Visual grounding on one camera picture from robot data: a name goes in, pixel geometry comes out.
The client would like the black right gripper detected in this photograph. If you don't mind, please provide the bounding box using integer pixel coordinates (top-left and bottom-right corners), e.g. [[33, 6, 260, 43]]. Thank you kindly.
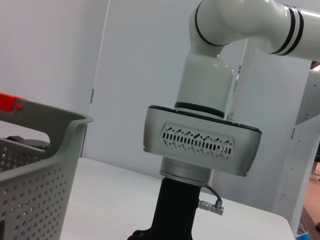
[[126, 178, 202, 240]]

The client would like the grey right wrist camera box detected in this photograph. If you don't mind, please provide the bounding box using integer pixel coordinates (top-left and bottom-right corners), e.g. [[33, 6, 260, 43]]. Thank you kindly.
[[142, 104, 263, 178]]

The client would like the white hinged door panel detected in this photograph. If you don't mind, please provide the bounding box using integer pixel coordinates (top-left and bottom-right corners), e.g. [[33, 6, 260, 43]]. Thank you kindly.
[[221, 37, 313, 223]]

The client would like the white metal equipment frame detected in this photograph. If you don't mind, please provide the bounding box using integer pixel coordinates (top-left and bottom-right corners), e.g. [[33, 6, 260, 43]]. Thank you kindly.
[[291, 67, 320, 226]]

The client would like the grey-green perforated storage bin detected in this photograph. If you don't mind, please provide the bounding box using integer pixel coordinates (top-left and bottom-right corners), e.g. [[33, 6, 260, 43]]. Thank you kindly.
[[0, 99, 95, 240]]

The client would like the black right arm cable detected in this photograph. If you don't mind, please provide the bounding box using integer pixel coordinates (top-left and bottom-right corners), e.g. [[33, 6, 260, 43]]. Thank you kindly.
[[206, 192, 224, 208]]

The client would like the silver right gripper fitting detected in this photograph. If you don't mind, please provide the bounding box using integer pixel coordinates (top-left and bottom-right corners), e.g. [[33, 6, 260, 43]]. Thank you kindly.
[[197, 199, 225, 216]]

